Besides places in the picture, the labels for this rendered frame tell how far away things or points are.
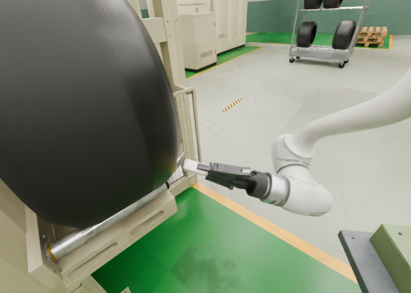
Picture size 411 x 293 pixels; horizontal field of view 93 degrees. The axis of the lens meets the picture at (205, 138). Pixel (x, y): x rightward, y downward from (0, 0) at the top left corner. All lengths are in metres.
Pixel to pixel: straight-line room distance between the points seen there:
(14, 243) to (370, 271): 1.04
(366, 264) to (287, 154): 0.47
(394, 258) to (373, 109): 0.56
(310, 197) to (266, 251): 1.00
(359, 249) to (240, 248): 0.81
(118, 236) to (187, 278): 0.89
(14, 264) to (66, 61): 0.58
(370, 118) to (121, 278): 1.53
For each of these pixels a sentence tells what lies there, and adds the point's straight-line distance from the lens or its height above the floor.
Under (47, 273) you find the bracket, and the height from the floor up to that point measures 0.91.
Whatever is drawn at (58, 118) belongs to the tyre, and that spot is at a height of 1.28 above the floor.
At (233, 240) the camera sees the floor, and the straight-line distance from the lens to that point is 1.59.
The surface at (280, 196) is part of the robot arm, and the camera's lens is 0.58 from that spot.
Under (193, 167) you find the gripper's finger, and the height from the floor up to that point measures 1.04.
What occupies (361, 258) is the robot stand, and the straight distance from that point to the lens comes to 0.95.
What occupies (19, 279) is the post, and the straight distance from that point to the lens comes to 0.82.
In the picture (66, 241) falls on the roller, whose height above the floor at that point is 0.92.
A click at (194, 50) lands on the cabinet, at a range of 5.07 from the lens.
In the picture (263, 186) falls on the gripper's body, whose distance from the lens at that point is 0.56.
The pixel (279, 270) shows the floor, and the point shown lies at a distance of 1.55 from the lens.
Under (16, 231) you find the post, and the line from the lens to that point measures 0.70.
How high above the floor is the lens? 1.40
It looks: 35 degrees down
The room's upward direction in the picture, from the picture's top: 4 degrees counter-clockwise
